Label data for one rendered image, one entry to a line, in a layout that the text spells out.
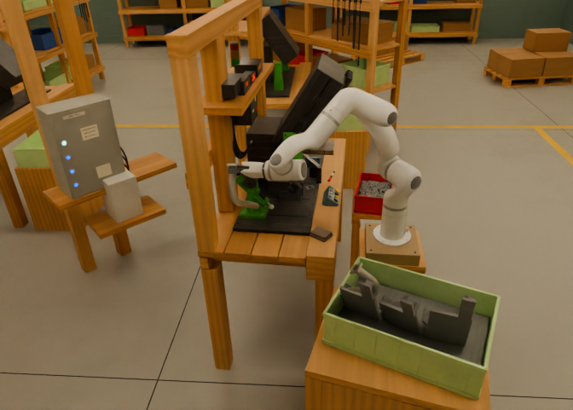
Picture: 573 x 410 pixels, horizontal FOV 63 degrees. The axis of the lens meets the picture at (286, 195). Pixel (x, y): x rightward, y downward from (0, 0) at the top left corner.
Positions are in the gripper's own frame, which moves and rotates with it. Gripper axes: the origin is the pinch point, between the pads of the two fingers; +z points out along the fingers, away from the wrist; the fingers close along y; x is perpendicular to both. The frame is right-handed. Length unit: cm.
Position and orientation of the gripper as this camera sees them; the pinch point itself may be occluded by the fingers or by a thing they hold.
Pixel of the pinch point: (234, 170)
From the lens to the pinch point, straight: 196.1
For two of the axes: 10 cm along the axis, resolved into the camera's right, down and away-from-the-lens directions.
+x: -0.9, 9.8, -1.8
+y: -4.1, -2.1, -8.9
